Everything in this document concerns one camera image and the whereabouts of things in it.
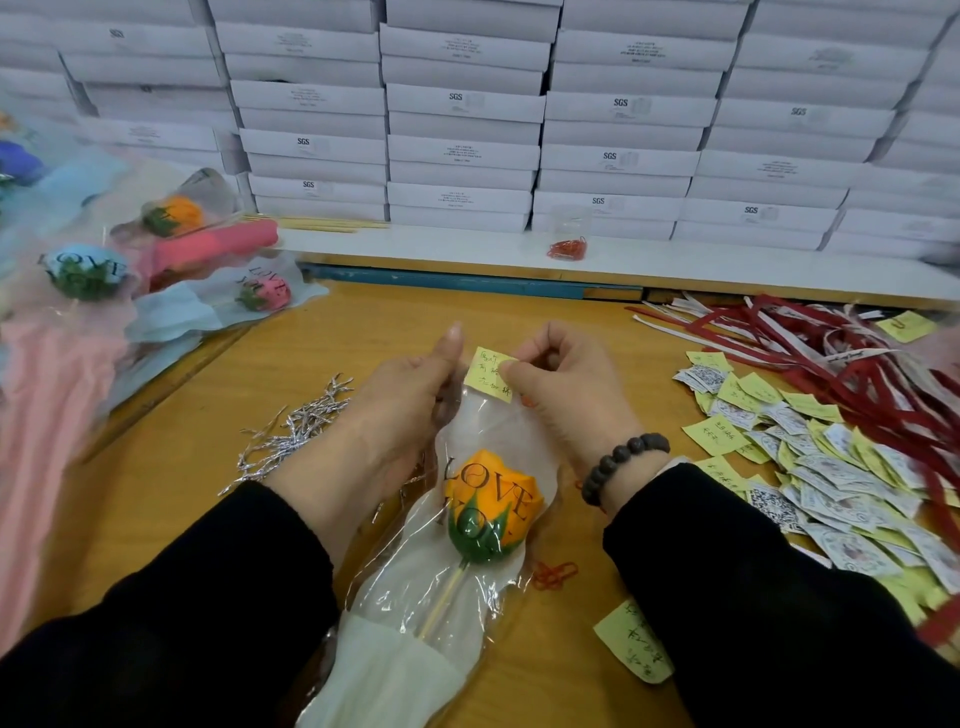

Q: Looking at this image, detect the person's left hand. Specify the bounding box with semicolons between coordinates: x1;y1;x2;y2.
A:
267;322;467;564

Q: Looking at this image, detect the person's right hand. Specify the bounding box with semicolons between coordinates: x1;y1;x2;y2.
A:
498;319;650;482

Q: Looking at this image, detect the yellow note tag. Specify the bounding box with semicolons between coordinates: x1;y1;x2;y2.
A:
463;345;518;404

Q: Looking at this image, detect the orange rose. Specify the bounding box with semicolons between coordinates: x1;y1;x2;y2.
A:
292;393;563;728

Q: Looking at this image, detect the pile of yellow white tags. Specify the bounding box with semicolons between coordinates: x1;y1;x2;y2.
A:
592;307;960;687

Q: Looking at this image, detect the pile of red ribbons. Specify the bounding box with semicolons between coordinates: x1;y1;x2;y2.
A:
633;289;960;650

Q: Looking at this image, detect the pile of flowers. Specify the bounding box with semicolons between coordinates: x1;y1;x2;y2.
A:
0;112;329;650

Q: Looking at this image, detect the person's right forearm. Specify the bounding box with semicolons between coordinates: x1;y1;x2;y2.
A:
604;460;960;728

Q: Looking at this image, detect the person's left forearm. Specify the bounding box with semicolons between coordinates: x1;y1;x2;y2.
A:
0;480;342;728

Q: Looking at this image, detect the pile of silver twist ties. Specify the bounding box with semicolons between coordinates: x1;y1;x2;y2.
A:
222;375;357;489

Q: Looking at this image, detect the small bag of red clips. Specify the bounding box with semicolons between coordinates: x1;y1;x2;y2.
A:
547;225;590;263

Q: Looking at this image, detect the pile of orange paper clips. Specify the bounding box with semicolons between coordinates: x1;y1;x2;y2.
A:
532;558;581;593

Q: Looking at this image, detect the long white board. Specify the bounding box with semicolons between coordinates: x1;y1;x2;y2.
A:
285;225;960;309

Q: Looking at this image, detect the wooden sticks bundle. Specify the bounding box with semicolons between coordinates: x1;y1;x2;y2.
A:
277;216;392;234

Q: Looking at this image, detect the black bead bracelet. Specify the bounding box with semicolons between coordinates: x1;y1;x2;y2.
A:
582;432;674;509

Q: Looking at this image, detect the wall of stacked white boxes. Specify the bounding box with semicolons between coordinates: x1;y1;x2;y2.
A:
0;0;960;260

